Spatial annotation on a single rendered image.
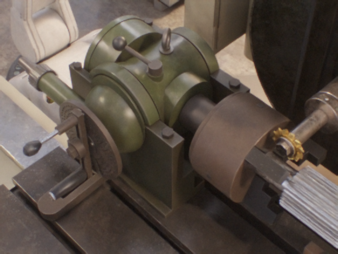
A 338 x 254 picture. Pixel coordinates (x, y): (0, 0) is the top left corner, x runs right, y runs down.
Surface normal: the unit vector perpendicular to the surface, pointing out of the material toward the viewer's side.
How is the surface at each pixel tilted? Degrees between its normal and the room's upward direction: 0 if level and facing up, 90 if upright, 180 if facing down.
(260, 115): 9
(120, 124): 59
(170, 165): 90
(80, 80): 90
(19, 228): 0
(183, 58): 24
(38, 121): 0
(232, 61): 0
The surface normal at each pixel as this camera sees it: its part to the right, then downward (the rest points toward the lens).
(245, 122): -0.11, -0.56
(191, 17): -0.72, 0.53
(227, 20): 0.70, 0.55
